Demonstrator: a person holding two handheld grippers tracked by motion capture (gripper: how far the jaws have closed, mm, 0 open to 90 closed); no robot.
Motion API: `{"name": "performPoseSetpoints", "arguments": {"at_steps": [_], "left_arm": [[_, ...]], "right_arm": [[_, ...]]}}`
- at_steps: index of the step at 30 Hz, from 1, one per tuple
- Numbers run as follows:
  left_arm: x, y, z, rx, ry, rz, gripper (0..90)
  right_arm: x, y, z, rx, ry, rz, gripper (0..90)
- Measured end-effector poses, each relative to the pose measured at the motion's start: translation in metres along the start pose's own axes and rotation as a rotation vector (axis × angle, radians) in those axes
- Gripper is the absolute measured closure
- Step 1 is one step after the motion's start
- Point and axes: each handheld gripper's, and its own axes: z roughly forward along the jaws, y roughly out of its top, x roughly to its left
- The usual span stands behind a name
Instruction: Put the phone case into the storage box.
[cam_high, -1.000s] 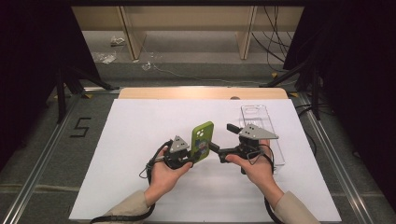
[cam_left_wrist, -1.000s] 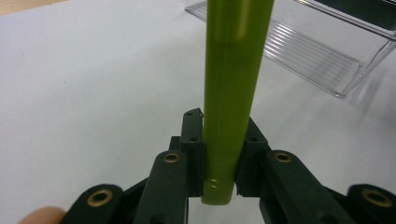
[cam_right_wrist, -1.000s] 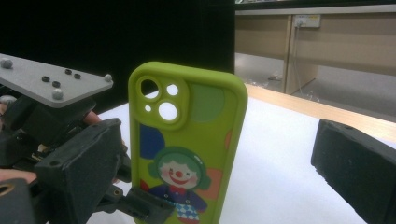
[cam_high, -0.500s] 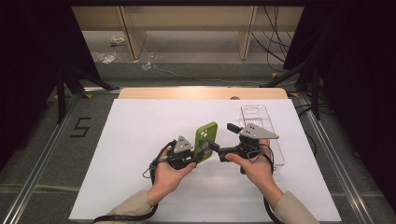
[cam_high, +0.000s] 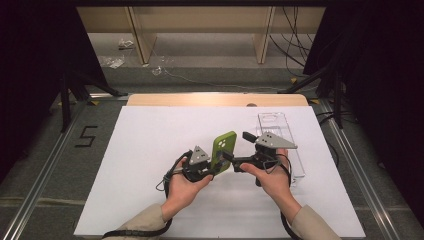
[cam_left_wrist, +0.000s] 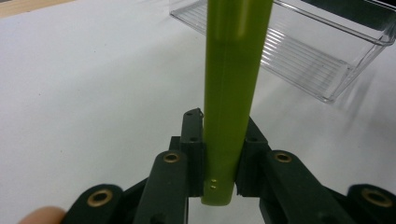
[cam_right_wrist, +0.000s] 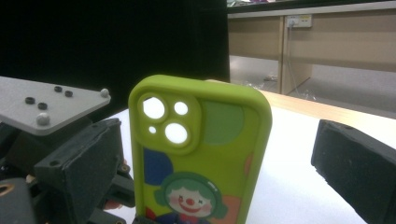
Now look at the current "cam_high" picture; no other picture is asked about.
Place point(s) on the clear plastic tray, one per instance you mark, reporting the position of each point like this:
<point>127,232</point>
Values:
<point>280,121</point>

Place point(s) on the white board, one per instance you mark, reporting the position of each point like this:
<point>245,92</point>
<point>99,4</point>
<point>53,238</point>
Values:
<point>133,150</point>

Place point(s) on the person's right hand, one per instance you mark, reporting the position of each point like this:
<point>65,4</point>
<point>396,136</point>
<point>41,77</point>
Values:
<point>276,186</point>

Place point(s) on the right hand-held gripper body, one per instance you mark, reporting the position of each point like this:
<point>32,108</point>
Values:
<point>275,141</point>

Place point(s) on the black metal stand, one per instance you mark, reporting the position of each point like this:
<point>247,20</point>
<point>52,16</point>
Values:
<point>338,100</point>
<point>65,103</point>

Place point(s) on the aluminium rail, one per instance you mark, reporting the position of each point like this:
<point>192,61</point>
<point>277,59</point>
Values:
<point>363,180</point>
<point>36,190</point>

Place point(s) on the green cartoon phone case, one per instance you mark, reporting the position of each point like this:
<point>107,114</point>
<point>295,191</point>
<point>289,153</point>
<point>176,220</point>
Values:
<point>228,141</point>

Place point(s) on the light wooden table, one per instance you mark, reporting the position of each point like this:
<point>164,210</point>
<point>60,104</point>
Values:
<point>200,99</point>

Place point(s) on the yellow tape piece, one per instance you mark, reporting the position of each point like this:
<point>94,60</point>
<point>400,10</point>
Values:
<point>94,102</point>
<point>293,80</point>
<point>313,101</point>

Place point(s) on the light wooden shelf unit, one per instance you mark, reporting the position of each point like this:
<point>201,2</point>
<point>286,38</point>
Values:
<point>200,20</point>

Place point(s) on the crumpled clear plastic wrap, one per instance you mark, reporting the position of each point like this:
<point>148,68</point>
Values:
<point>157,70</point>
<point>125,43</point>
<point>113,61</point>

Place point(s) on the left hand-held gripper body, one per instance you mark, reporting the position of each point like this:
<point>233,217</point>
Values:
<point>199,158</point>

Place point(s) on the person's left hand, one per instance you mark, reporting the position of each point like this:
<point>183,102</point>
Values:
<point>181,196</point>

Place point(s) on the dark curtain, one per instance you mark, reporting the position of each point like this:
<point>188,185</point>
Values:
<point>383,83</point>
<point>33,66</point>

